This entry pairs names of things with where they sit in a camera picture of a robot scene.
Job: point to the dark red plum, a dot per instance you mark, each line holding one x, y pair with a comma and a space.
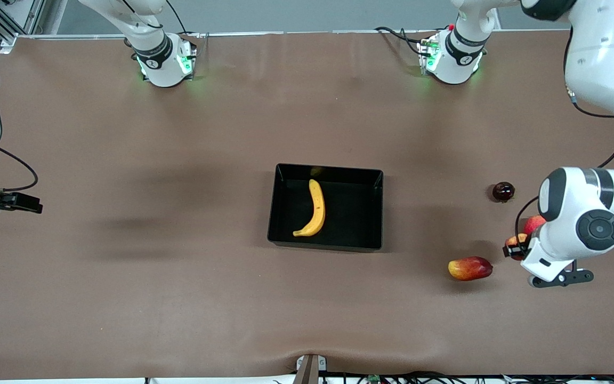
503, 192

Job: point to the brown table mat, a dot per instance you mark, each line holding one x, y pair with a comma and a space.
126, 293

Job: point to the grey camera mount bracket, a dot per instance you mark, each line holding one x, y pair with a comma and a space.
309, 370

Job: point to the aluminium frame profile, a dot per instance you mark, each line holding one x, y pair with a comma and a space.
9, 41

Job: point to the red yellow mango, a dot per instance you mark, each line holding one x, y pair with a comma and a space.
469, 268

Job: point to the round red peach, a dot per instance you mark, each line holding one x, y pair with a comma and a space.
535, 224

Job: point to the small red yellow apple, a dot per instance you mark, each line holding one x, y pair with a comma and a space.
515, 240

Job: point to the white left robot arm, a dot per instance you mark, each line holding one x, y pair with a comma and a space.
605, 64

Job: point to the yellow banana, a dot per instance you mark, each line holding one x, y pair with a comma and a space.
317, 210

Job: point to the black plastic box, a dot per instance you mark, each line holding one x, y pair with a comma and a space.
349, 229

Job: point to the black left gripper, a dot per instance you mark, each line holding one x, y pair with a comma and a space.
513, 251

